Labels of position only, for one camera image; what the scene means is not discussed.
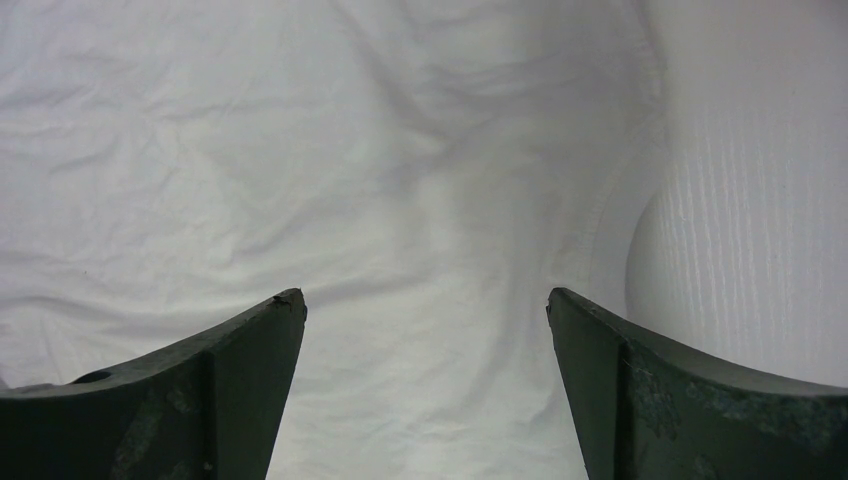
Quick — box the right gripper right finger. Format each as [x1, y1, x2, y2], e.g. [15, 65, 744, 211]
[547, 288, 847, 479]

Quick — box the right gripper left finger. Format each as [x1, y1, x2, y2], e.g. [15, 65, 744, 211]
[1, 289, 307, 479]

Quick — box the white t shirt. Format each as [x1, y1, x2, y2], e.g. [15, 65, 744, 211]
[1, 1, 656, 479]

